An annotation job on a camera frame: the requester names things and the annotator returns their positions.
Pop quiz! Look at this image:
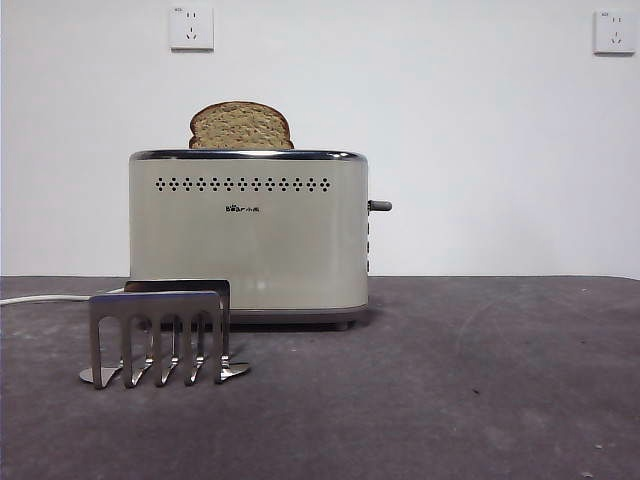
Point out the brown bread slice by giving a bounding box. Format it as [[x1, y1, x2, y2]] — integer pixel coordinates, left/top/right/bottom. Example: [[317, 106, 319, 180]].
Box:
[[188, 101, 295, 150]]

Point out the cream toaster with chrome rim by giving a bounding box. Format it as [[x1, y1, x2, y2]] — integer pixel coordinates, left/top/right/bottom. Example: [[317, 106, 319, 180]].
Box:
[[127, 148, 371, 331]]

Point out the silver metal toast rack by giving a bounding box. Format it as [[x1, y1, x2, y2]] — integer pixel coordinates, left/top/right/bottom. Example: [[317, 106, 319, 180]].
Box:
[[78, 279, 252, 390]]

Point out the white wall socket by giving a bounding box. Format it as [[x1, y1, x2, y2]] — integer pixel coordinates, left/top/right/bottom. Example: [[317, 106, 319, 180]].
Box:
[[168, 5, 215, 52], [592, 9, 637, 57]]

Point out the white power cord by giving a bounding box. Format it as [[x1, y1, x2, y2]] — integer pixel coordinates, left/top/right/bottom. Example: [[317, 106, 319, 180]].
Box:
[[0, 289, 127, 307]]

